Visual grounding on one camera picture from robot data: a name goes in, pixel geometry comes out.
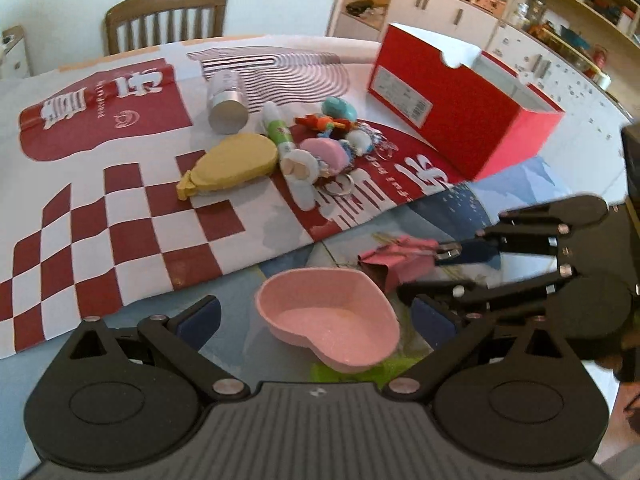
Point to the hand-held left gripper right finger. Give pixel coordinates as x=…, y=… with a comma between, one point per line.
x=431, y=322

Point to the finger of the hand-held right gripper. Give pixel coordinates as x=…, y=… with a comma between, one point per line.
x=470, y=252
x=475, y=292

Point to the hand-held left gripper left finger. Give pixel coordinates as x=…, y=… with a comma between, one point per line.
x=202, y=312

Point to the pink wrapper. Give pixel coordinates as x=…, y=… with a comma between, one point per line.
x=400, y=260

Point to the pink heart-shaped bowl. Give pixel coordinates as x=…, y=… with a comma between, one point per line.
x=325, y=320

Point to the red cardboard box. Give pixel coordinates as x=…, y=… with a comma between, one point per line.
x=450, y=110

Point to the yellow pear-shaped toy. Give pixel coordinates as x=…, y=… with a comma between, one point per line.
x=235, y=160

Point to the teal egg toy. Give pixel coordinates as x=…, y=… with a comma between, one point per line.
x=339, y=108

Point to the green tube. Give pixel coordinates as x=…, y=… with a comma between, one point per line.
x=277, y=132

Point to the small metal can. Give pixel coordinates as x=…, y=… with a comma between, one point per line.
x=227, y=110

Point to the red white printed cloth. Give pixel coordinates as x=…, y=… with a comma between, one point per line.
x=125, y=185

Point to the white round figure toy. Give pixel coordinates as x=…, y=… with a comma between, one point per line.
x=297, y=165

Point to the pink round toy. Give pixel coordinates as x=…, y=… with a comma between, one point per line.
x=325, y=152

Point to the white storage cabinet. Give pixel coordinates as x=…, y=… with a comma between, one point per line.
x=450, y=15

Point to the brown wooden chair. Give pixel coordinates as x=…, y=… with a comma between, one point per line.
x=165, y=2

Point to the small white drawer cabinet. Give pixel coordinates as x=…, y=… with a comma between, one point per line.
x=12, y=55

